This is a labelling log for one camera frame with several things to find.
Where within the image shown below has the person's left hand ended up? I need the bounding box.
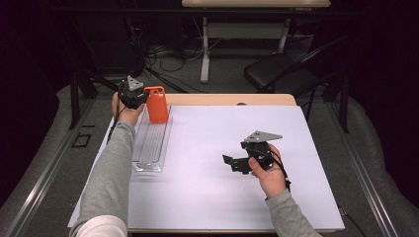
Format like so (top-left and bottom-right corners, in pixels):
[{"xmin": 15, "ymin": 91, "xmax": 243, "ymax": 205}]
[{"xmin": 111, "ymin": 91, "xmax": 146, "ymax": 126}]

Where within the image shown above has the left hand-held gripper cable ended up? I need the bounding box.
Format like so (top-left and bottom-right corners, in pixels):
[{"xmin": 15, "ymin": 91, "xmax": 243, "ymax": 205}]
[{"xmin": 107, "ymin": 95, "xmax": 127, "ymax": 143}]

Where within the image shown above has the orange phone case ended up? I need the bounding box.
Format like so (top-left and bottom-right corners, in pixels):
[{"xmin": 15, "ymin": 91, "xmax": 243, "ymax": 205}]
[{"xmin": 143, "ymin": 85, "xmax": 170, "ymax": 124}]

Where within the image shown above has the white-legged desk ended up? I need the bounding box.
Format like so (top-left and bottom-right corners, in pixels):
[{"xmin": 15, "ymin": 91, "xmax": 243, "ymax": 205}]
[{"xmin": 181, "ymin": 0, "xmax": 331, "ymax": 84}]

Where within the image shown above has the person's right hand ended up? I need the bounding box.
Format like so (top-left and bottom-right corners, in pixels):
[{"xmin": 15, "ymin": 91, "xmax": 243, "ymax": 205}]
[{"xmin": 247, "ymin": 143, "xmax": 289, "ymax": 199}]

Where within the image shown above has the black folding chair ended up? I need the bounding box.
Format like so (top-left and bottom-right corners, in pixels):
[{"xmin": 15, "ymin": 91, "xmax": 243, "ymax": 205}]
[{"xmin": 243, "ymin": 35, "xmax": 350, "ymax": 122}]

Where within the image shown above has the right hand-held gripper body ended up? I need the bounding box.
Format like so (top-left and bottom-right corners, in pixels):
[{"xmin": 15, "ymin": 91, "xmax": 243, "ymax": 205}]
[{"xmin": 240, "ymin": 130, "xmax": 284, "ymax": 172}]

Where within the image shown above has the clear plastic tray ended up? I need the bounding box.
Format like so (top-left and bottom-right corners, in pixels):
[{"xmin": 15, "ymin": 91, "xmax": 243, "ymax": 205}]
[{"xmin": 131, "ymin": 104, "xmax": 174, "ymax": 173}]

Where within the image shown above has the aluminium floor rail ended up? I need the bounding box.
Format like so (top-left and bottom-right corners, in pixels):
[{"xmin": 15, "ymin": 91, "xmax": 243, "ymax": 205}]
[
  {"xmin": 325, "ymin": 102, "xmax": 401, "ymax": 237},
  {"xmin": 0, "ymin": 98, "xmax": 97, "ymax": 237}
]

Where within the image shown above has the black cable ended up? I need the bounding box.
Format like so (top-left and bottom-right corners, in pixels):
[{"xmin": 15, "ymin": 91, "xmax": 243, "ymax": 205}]
[{"xmin": 339, "ymin": 206, "xmax": 367, "ymax": 237}]

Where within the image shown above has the tangle of floor cables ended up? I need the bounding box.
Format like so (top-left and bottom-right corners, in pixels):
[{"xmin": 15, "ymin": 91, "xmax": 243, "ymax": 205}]
[{"xmin": 131, "ymin": 16, "xmax": 225, "ymax": 95}]

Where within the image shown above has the black metal stand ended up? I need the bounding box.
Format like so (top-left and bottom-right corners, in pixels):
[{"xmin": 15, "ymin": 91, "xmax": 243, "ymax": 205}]
[
  {"xmin": 67, "ymin": 19, "xmax": 131, "ymax": 130},
  {"xmin": 322, "ymin": 70, "xmax": 351, "ymax": 133}
]

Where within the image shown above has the white table cover sheet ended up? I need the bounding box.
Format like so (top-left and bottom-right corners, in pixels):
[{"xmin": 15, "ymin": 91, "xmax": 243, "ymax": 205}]
[{"xmin": 67, "ymin": 104, "xmax": 346, "ymax": 231}]

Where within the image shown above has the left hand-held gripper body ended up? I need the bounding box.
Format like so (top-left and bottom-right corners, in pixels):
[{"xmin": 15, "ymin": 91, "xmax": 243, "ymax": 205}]
[{"xmin": 117, "ymin": 75, "xmax": 146, "ymax": 111}]

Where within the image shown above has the right hand-held gripper cable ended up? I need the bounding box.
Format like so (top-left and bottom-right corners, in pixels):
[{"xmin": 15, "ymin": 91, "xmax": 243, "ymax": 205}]
[{"xmin": 250, "ymin": 147, "xmax": 293, "ymax": 194}]

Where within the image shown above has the hand-held gripper cable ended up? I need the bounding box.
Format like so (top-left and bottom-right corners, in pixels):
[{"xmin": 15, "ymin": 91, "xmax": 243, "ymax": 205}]
[
  {"xmin": 250, "ymin": 147, "xmax": 293, "ymax": 194},
  {"xmin": 107, "ymin": 95, "xmax": 127, "ymax": 143}
]

